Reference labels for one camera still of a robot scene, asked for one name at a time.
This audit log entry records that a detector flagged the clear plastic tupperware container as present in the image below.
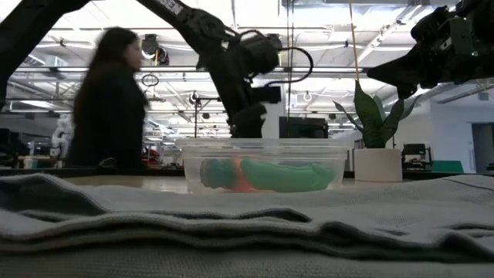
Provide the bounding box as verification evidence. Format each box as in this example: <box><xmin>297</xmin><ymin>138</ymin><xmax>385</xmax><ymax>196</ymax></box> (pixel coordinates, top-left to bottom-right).
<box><xmin>175</xmin><ymin>137</ymin><xmax>350</xmax><ymax>195</ymax></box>

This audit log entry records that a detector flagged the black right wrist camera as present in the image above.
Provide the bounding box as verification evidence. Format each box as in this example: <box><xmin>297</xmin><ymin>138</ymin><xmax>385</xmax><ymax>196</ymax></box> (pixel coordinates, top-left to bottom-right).
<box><xmin>410</xmin><ymin>5</ymin><xmax>451</xmax><ymax>43</ymax></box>

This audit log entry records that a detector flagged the grey folded cloth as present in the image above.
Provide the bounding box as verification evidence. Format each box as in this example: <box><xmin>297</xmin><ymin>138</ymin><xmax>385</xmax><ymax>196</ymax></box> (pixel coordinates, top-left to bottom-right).
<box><xmin>0</xmin><ymin>172</ymin><xmax>494</xmax><ymax>278</ymax></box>

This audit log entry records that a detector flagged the green board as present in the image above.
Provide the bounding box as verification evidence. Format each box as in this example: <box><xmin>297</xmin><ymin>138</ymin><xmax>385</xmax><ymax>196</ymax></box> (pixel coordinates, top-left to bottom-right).
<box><xmin>431</xmin><ymin>160</ymin><xmax>465</xmax><ymax>175</ymax></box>

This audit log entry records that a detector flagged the yellow hanging cord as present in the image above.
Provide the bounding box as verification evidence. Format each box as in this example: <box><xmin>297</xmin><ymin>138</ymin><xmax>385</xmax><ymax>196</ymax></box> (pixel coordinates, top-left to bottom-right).
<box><xmin>348</xmin><ymin>0</ymin><xmax>360</xmax><ymax>84</ymax></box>

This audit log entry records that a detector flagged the black monitor screen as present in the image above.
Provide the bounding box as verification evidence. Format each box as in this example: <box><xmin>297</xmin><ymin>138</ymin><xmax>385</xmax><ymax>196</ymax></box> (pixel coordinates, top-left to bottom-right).
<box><xmin>278</xmin><ymin>116</ymin><xmax>330</xmax><ymax>140</ymax></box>

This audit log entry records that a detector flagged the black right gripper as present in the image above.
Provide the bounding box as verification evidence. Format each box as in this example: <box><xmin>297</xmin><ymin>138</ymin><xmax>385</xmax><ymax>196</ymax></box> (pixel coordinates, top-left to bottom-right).
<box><xmin>366</xmin><ymin>19</ymin><xmax>494</xmax><ymax>100</ymax></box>

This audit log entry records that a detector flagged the black equipment cart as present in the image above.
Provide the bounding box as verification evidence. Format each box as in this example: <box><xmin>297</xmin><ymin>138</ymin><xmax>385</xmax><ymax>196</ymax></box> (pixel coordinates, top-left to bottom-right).
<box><xmin>400</xmin><ymin>143</ymin><xmax>434</xmax><ymax>171</ymax></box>

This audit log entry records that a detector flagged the green toy cucumber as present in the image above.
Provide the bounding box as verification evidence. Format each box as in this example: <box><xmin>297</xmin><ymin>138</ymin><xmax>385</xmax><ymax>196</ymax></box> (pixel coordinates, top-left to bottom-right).
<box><xmin>239</xmin><ymin>157</ymin><xmax>337</xmax><ymax>193</ymax></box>

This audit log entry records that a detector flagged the black aluminium table frame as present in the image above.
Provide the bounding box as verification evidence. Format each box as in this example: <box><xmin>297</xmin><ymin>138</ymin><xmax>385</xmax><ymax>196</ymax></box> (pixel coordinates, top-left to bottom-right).
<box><xmin>0</xmin><ymin>168</ymin><xmax>494</xmax><ymax>181</ymax></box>

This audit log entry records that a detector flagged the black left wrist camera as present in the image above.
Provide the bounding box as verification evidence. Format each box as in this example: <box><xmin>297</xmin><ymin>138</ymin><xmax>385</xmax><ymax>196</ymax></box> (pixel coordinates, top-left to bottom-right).
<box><xmin>250</xmin><ymin>84</ymin><xmax>283</xmax><ymax>105</ymax></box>

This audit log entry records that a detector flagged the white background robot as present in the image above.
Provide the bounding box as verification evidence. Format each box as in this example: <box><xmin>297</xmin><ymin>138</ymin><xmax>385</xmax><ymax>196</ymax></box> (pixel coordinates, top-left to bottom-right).
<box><xmin>51</xmin><ymin>114</ymin><xmax>76</xmax><ymax>158</ymax></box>

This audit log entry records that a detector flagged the green snake plant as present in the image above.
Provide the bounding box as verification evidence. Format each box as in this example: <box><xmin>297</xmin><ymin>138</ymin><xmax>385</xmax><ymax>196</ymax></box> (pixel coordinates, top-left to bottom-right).
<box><xmin>332</xmin><ymin>79</ymin><xmax>422</xmax><ymax>150</ymax></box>

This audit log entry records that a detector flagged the white round column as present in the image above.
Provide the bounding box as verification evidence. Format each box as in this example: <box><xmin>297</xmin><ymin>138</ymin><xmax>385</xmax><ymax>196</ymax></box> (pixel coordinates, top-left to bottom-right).
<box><xmin>264</xmin><ymin>100</ymin><xmax>289</xmax><ymax>140</ymax></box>

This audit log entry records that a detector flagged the person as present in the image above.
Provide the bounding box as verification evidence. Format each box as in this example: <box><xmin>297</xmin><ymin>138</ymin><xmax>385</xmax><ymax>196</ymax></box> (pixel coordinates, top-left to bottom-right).
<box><xmin>64</xmin><ymin>25</ymin><xmax>151</xmax><ymax>171</ymax></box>

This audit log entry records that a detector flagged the black rig stand frame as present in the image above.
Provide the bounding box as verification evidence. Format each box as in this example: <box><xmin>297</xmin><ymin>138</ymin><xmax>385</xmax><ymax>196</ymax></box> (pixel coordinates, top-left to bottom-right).
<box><xmin>193</xmin><ymin>95</ymin><xmax>232</xmax><ymax>139</ymax></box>

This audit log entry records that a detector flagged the white round plant pot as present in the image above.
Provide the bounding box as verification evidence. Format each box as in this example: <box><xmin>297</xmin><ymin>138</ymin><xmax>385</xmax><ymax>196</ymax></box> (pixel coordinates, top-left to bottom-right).
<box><xmin>353</xmin><ymin>147</ymin><xmax>404</xmax><ymax>184</ymax></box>

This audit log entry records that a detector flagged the dark green toy leafy vegetable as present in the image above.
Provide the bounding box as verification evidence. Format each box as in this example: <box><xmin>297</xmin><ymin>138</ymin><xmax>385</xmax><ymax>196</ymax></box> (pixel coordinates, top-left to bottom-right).
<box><xmin>199</xmin><ymin>157</ymin><xmax>239</xmax><ymax>191</ymax></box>

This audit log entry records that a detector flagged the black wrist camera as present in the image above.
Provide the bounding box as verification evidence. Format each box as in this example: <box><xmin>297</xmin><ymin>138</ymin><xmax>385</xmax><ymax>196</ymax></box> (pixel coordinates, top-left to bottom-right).
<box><xmin>410</xmin><ymin>5</ymin><xmax>451</xmax><ymax>43</ymax></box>
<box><xmin>250</xmin><ymin>84</ymin><xmax>283</xmax><ymax>105</ymax></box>

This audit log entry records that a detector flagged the black camera cable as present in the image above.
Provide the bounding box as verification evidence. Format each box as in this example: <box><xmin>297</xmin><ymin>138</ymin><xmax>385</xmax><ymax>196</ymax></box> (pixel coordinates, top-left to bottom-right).
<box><xmin>246</xmin><ymin>46</ymin><xmax>315</xmax><ymax>88</ymax></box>

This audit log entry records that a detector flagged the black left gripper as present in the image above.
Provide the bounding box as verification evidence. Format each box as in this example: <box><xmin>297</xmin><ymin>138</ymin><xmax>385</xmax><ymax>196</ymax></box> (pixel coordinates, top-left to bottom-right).
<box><xmin>228</xmin><ymin>102</ymin><xmax>271</xmax><ymax>139</ymax></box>

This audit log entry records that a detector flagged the black ceiling cable reel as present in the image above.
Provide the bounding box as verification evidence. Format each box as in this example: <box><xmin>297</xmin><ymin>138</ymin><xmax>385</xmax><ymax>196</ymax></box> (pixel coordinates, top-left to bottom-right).
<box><xmin>139</xmin><ymin>33</ymin><xmax>171</xmax><ymax>67</ymax></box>

